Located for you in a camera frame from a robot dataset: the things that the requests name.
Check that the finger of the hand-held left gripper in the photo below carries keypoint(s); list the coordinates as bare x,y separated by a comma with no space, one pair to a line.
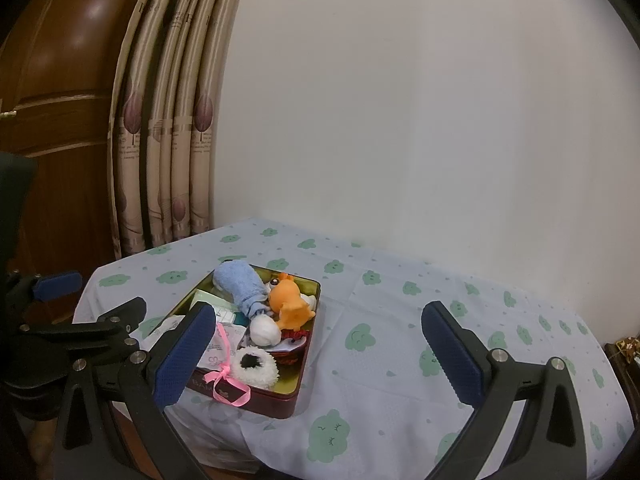
57,286
100,327

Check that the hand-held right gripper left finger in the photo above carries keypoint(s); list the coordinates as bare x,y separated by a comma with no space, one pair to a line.
182,355

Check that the white fluffy scrunchie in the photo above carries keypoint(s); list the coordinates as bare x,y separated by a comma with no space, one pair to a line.
267,372

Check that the cloud print tablecloth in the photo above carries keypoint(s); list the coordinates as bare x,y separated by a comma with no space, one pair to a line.
400,310

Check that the orange plush bear toy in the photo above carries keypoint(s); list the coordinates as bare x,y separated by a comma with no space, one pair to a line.
290,300

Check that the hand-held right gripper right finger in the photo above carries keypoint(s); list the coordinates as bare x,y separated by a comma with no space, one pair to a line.
452,350

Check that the clear packet with pink ribbon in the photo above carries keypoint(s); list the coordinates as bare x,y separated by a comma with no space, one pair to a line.
212,355

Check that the red tin box gold interior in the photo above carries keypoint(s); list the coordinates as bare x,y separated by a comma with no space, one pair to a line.
280,400

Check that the blue towel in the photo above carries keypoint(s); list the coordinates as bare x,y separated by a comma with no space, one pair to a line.
240,282

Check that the red scrunchie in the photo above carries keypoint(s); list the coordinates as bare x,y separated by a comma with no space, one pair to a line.
295,335

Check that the brown wooden door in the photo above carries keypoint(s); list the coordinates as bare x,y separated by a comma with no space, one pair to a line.
60,60

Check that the pink white wipes packet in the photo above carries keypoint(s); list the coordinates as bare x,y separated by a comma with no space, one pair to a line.
210,300

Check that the dark cabinet with clutter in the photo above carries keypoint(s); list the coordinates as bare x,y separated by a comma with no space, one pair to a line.
627,347

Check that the beige patterned curtain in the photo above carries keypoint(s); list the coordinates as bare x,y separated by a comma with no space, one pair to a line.
165,160

